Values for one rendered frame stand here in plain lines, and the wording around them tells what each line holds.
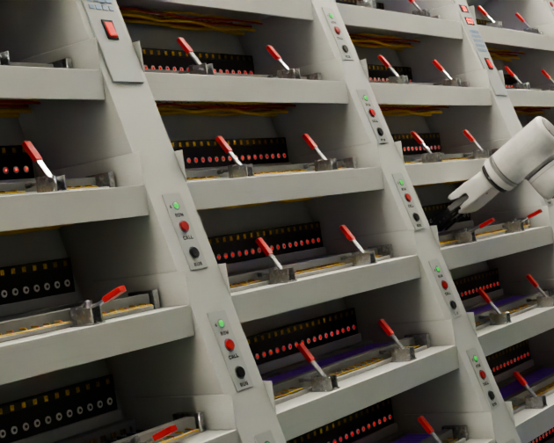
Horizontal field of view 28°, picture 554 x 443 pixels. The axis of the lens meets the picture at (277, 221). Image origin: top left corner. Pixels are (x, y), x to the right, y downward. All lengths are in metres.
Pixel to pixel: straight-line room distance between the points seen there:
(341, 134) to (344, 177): 0.19
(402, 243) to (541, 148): 0.38
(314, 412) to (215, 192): 0.38
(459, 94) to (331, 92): 0.57
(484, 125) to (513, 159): 0.51
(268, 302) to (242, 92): 0.41
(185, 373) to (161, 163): 0.32
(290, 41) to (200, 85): 0.50
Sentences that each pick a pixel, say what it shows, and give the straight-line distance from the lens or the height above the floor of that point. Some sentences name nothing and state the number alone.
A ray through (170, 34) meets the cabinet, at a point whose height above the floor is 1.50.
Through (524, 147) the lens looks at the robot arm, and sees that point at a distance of 2.37.
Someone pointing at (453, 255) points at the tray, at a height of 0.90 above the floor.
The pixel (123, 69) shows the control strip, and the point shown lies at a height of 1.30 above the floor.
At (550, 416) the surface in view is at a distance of 2.43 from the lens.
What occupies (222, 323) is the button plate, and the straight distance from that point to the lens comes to 1.63.
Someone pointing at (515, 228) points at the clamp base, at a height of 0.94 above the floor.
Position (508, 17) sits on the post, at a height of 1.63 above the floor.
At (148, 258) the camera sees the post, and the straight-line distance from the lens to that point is 1.65.
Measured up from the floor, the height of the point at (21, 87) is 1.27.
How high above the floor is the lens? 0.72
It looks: 10 degrees up
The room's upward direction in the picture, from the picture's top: 22 degrees counter-clockwise
